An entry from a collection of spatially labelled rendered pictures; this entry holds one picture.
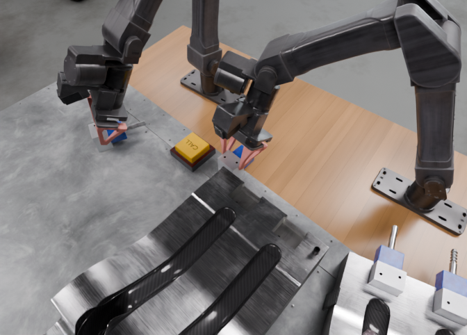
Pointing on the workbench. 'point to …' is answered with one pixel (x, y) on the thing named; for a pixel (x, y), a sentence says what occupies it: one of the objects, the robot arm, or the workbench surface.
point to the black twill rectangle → (331, 299)
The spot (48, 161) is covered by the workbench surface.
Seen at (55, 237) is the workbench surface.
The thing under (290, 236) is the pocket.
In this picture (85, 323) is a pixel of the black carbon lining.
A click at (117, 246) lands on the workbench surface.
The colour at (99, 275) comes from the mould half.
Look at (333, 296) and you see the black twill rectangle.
